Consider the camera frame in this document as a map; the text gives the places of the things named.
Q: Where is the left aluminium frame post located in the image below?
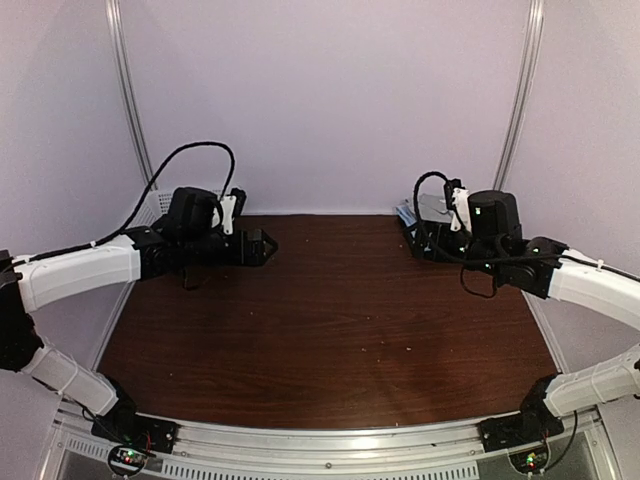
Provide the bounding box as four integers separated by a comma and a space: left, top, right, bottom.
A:
105, 0, 153, 183

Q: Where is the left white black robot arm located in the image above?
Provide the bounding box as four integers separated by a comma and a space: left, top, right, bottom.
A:
1, 187, 278, 444

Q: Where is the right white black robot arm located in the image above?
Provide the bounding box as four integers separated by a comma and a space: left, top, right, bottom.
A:
411, 183, 639, 442

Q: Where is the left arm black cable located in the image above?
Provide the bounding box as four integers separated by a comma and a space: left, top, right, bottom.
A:
9, 141, 237, 264

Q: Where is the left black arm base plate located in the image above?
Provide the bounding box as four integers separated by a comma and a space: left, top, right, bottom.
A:
91, 414, 178, 454

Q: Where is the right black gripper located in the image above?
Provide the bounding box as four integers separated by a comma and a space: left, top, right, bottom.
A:
404, 219, 503, 278

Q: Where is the left small circuit board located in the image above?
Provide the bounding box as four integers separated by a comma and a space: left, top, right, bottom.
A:
107, 446, 149, 476

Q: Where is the white plastic mesh basket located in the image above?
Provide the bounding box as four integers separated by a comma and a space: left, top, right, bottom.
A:
133, 187, 224, 226

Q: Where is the right small circuit board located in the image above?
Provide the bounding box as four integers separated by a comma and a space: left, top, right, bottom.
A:
509, 450, 550, 475

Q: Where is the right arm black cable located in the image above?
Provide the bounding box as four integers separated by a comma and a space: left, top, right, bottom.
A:
412, 171, 640, 299

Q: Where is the aluminium front rail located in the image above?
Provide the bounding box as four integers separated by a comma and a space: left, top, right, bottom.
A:
49, 394, 614, 480

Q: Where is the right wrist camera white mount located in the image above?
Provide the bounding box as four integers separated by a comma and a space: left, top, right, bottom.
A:
444, 179, 472, 234

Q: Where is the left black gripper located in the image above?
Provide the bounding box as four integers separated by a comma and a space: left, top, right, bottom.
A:
182, 228, 278, 267

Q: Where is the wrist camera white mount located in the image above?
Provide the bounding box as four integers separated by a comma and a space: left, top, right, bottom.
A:
211, 188, 247, 235
444, 179, 472, 234

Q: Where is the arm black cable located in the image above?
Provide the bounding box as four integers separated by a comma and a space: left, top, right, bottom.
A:
9, 141, 237, 264
412, 171, 640, 299

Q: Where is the small circuit board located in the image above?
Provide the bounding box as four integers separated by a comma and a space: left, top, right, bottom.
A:
107, 446, 149, 476
509, 450, 550, 475

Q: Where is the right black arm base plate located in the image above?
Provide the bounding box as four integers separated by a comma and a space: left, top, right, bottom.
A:
478, 411, 564, 452

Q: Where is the folded grey collared shirt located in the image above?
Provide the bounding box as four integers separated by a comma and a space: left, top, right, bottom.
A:
399, 194, 451, 224

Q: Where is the right aluminium frame post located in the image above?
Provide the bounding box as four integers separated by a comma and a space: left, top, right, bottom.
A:
493, 0, 545, 190

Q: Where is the aluminium frame post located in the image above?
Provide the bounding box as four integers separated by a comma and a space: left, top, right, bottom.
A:
493, 0, 545, 190
105, 0, 153, 183

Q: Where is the folded light blue shirt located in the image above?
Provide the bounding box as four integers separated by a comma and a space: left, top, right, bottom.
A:
395, 203, 416, 237

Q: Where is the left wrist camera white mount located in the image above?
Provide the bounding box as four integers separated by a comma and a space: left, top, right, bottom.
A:
211, 188, 247, 235

